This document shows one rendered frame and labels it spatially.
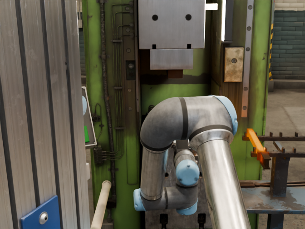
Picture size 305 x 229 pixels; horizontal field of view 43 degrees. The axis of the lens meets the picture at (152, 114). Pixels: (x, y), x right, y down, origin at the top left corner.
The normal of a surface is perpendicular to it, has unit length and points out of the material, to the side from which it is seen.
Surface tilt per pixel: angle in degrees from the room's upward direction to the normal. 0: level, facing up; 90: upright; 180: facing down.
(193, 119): 79
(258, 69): 90
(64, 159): 90
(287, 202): 0
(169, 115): 65
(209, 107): 41
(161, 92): 90
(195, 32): 90
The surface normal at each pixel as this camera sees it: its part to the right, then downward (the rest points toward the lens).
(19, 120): 0.91, 0.11
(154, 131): -0.52, 0.33
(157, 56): 0.00, 0.27
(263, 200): -0.01, -0.96
